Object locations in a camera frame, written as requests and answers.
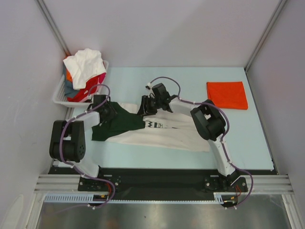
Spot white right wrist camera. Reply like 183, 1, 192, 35
145, 82, 153, 91

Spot white slotted cable duct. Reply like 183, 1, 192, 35
44, 193, 225, 205

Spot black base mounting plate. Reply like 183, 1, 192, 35
47, 167, 278, 201

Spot right aluminium corner post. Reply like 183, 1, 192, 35
244, 0, 289, 74

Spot orange garment in basket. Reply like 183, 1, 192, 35
66, 70, 72, 83

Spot aluminium frame rail front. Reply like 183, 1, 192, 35
34, 174, 293, 195

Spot folded orange t shirt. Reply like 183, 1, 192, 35
206, 82, 248, 110

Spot grey blue garment in basket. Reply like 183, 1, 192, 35
62, 65, 79, 98

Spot aluminium corner post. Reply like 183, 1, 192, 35
244, 0, 289, 74
35, 0, 70, 56

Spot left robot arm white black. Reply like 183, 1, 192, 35
49, 95, 117, 191

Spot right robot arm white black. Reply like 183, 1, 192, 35
137, 83, 237, 191

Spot red t shirt in basket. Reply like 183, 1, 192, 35
67, 77, 97, 103

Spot white t shirt in basket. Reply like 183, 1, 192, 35
63, 48, 106, 90

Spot left aluminium corner post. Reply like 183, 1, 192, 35
35, 0, 70, 56

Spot cream and green t shirt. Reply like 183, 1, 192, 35
91, 102, 210, 152

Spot pink garment in basket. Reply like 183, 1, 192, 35
96, 73, 107, 89

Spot white plastic laundry basket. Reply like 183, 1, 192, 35
52, 61, 109, 108

